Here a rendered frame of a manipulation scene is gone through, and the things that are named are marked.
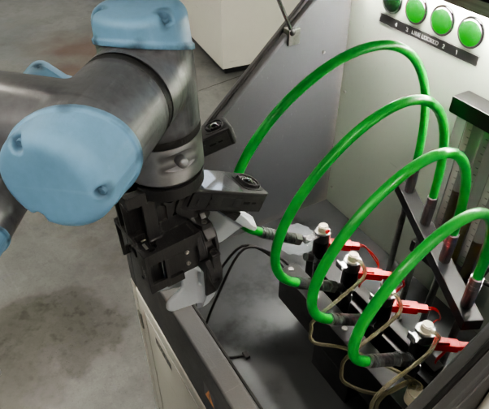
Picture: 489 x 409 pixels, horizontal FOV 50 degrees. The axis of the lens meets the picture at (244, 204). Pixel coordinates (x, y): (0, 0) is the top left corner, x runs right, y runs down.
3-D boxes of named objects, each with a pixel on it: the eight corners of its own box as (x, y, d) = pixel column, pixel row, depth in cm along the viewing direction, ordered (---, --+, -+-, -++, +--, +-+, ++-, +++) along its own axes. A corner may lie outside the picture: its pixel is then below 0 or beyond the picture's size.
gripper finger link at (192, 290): (164, 323, 62) (153, 270, 56) (207, 300, 64) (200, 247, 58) (177, 342, 60) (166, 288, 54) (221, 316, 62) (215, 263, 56)
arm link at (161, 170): (175, 99, 50) (220, 135, 45) (180, 139, 53) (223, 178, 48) (102, 124, 47) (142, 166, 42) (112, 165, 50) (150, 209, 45)
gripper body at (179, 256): (123, 256, 57) (99, 168, 50) (190, 225, 61) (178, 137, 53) (154, 300, 53) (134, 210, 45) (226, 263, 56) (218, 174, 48)
